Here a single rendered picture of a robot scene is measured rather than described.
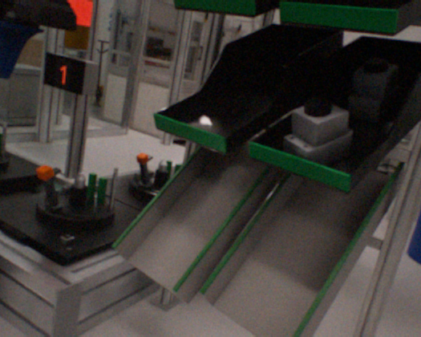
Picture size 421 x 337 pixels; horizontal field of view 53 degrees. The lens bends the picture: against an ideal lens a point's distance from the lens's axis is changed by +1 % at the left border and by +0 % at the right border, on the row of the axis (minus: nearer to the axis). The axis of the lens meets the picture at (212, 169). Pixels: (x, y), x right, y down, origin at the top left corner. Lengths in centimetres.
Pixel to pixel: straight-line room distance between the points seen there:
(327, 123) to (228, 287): 25
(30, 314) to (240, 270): 31
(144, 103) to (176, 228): 560
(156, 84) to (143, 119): 56
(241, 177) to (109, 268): 25
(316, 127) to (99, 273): 39
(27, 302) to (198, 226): 27
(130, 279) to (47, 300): 15
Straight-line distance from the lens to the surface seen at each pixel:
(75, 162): 104
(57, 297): 63
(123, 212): 87
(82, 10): 97
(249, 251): 59
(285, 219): 61
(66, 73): 97
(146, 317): 76
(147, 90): 617
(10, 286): 71
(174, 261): 61
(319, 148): 48
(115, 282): 72
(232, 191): 64
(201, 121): 59
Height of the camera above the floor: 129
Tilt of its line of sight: 14 degrees down
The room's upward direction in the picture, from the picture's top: 11 degrees clockwise
